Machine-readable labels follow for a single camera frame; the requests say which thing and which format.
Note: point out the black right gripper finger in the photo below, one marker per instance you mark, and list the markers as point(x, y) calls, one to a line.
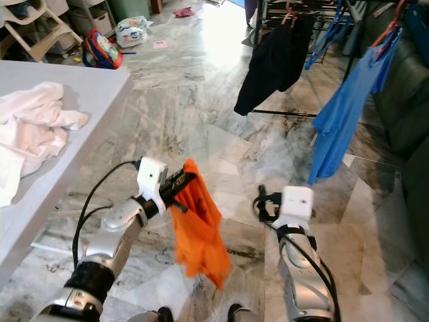
point(261, 196)

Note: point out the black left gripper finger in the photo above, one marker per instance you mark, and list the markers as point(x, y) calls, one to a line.
point(179, 208)
point(182, 181)

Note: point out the orange shirt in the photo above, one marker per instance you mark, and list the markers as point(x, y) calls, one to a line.
point(201, 241)

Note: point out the white shirt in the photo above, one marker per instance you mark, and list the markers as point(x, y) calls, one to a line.
point(33, 134)

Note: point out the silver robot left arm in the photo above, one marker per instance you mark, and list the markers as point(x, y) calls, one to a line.
point(117, 231)

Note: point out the pink plastic hanger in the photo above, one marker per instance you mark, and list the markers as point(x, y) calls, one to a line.
point(390, 27)
point(289, 13)

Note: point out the blue t-shirt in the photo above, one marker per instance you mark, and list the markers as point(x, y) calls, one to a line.
point(348, 114)

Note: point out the black hanging garment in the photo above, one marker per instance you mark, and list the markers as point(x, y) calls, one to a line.
point(275, 67)

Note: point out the small pink paper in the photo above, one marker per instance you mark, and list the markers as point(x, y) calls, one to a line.
point(161, 45)

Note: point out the grey plastic folding table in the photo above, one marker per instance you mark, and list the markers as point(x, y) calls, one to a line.
point(80, 74)

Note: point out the red and blue backpack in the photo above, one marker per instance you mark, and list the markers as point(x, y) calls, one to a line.
point(102, 50)

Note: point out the white printed plastic bag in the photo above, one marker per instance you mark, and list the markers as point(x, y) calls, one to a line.
point(134, 32)

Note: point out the pink red floor cloth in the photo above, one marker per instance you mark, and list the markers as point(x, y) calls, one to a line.
point(183, 12)

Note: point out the dark green sofa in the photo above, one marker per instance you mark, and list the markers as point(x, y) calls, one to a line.
point(412, 100)

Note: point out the green plastic bin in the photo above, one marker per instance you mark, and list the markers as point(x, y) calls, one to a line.
point(129, 8)

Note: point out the black metal drying rack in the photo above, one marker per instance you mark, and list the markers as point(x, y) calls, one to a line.
point(271, 7)

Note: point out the white storage drawer unit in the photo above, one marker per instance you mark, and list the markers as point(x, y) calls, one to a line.
point(87, 15)

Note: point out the pale plastic high chair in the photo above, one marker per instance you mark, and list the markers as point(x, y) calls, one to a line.
point(40, 37)

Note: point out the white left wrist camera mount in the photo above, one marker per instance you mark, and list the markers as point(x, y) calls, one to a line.
point(151, 178)

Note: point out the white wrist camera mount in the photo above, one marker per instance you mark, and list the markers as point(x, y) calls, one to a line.
point(151, 178)
point(297, 204)

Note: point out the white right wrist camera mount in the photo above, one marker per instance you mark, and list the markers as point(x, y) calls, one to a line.
point(297, 204)

